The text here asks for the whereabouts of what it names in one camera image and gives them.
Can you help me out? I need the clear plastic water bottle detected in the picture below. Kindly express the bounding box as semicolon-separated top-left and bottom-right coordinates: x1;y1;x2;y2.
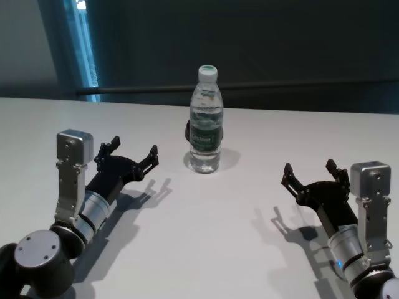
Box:
188;64;224;174

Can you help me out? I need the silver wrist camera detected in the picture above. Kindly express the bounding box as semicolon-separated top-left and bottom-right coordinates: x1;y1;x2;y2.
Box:
350;161;392;261
54;129;94;225

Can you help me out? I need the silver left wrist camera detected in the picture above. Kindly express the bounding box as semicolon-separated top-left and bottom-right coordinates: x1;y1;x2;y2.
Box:
54;129;94;225

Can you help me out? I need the blue-lit window strip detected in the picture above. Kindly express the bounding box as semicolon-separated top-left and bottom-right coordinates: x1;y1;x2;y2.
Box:
64;0;102;102

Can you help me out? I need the grey metal handrail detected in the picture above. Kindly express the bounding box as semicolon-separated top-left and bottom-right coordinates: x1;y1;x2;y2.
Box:
76;86;399;95

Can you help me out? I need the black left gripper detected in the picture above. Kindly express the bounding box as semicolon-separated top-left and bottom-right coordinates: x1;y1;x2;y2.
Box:
85;136;160;206

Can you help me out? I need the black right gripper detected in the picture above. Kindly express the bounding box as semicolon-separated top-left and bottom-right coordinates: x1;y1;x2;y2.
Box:
281;158;359;233

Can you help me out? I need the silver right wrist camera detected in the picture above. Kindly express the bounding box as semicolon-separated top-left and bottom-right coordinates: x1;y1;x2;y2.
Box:
350;161;392;261

